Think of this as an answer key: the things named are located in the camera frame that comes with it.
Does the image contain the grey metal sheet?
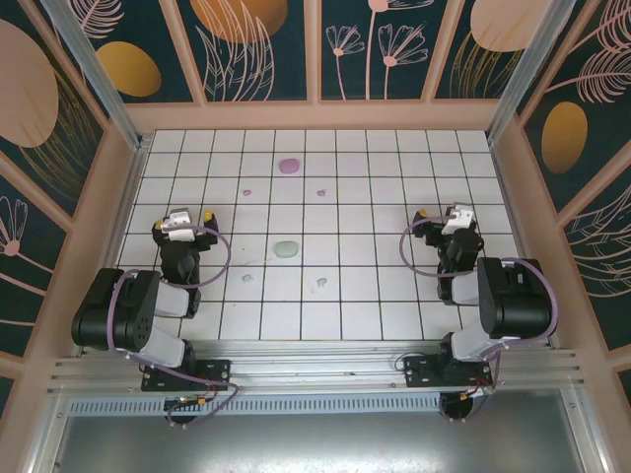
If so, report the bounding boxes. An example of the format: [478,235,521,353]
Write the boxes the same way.
[29,388,612,473]

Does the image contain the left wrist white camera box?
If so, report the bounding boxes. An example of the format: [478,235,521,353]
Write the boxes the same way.
[162,209,194,242]

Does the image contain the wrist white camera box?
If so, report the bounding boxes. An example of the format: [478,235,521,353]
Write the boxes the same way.
[162,209,194,242]
[441,201,474,236]

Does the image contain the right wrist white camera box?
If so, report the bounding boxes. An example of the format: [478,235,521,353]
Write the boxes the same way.
[441,201,474,236]

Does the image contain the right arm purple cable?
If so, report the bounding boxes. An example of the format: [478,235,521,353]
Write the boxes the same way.
[399,214,561,425]

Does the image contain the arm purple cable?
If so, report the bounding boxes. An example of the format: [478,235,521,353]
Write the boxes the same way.
[105,222,241,428]
[399,214,561,425]

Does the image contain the aluminium side rail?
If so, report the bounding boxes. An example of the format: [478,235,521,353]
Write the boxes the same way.
[72,140,152,359]
[487,140,561,349]

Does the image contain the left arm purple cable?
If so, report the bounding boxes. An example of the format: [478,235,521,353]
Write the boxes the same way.
[105,222,241,428]

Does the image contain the black cable grommet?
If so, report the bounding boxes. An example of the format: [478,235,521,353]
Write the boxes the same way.
[164,397,199,428]
[440,393,483,424]

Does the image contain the aluminium frame post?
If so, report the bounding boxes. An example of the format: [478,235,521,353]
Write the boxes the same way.
[38,0,149,152]
[485,0,581,147]

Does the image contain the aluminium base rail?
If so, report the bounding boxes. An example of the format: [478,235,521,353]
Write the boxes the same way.
[46,339,588,395]

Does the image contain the perforated metal cable tray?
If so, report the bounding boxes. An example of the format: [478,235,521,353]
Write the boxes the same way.
[68,396,445,415]

